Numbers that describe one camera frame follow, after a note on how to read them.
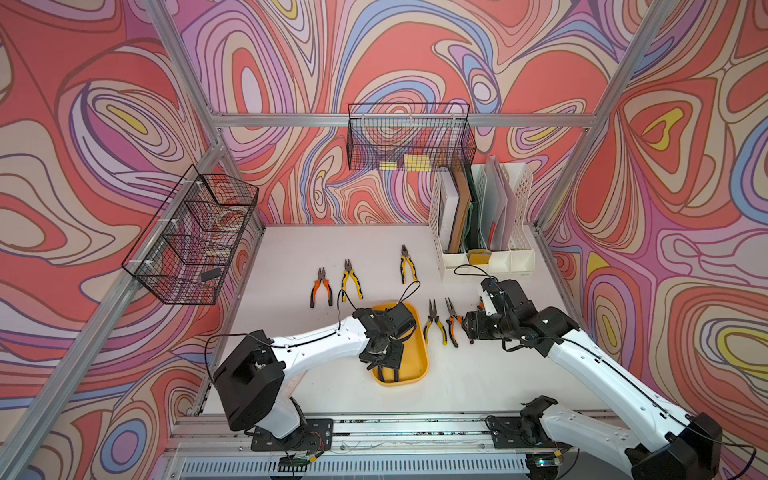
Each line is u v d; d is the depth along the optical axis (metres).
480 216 1.05
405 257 1.08
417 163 0.91
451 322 0.92
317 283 1.02
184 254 0.74
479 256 0.98
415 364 0.86
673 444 0.38
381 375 0.82
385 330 0.60
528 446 0.72
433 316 0.94
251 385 0.42
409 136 0.96
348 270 1.05
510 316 0.57
